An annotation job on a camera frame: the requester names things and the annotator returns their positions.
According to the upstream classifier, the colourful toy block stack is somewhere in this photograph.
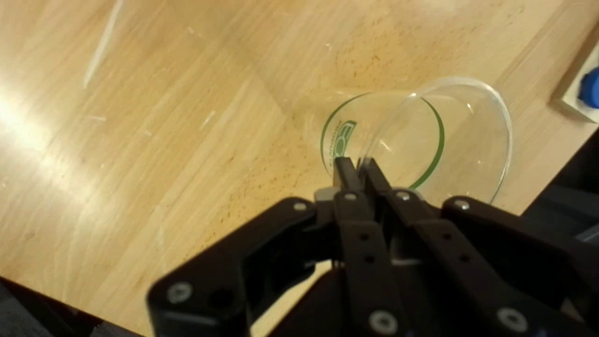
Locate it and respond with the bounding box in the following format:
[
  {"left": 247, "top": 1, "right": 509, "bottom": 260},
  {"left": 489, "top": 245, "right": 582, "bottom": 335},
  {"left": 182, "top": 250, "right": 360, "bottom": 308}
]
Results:
[{"left": 551, "top": 24, "right": 599, "bottom": 123}]

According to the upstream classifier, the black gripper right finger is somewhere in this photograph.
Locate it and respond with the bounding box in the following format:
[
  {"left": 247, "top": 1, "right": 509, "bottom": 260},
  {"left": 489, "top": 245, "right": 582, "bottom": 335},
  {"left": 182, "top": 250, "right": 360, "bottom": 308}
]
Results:
[{"left": 362, "top": 157, "right": 599, "bottom": 337}]

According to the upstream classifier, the blue cylinder block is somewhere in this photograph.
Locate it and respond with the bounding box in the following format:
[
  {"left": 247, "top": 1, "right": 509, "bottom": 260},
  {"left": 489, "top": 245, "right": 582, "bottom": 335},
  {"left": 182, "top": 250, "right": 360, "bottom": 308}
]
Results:
[{"left": 577, "top": 65, "right": 599, "bottom": 112}]

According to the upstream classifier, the clear plastic cup green logo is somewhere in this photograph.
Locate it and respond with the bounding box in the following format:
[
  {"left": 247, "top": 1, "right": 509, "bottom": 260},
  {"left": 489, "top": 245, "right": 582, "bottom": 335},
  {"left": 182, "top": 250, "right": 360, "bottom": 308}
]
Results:
[{"left": 319, "top": 74, "right": 515, "bottom": 207}]

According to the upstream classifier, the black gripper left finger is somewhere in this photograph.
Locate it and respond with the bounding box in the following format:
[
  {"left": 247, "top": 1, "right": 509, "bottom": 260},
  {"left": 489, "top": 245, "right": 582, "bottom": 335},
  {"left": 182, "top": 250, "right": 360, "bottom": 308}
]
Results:
[{"left": 146, "top": 155, "right": 408, "bottom": 337}]

